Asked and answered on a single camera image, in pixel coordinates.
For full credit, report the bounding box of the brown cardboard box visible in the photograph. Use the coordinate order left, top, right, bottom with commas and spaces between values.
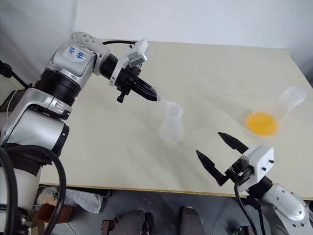
36, 202, 65, 224

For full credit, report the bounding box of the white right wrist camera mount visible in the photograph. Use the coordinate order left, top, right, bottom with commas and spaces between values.
236, 144, 275, 194

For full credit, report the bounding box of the conical flask with orange liquid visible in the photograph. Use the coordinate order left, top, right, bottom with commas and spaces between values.
244, 86, 308, 138

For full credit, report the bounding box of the thin black left wrist cable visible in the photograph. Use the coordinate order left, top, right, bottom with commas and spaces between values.
101, 39, 138, 47

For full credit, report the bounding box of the dark rounded shape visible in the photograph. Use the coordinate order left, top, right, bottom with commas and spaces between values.
114, 208, 154, 235
179, 205, 205, 235

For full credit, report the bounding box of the black tripod stand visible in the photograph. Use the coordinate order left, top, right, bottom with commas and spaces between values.
0, 58, 33, 89

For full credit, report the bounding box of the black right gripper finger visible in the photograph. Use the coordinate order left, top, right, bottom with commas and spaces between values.
217, 132, 249, 155
195, 149, 226, 186

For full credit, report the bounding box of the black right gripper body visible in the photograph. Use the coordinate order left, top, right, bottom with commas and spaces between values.
221, 156, 255, 186

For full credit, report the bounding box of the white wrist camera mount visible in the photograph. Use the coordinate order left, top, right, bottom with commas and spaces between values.
109, 38, 149, 87
236, 144, 275, 194

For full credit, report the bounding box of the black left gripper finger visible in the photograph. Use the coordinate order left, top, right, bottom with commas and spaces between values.
133, 85, 159, 102
137, 77, 157, 95

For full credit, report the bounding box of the empty translucent conical flask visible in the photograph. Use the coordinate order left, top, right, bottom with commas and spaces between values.
158, 104, 184, 143

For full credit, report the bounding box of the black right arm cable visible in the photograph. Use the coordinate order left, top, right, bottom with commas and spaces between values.
234, 180, 266, 235

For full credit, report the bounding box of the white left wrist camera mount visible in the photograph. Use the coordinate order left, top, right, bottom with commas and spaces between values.
109, 38, 149, 87

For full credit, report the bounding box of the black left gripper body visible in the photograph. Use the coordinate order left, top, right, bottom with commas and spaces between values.
114, 66, 143, 103

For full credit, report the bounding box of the translucent plastic funnel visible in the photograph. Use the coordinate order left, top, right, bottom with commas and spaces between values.
156, 95, 179, 108

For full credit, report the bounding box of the thick black looping cable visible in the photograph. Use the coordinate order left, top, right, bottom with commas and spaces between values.
0, 146, 67, 235

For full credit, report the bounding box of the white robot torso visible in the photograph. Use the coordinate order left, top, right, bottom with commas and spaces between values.
0, 164, 43, 222

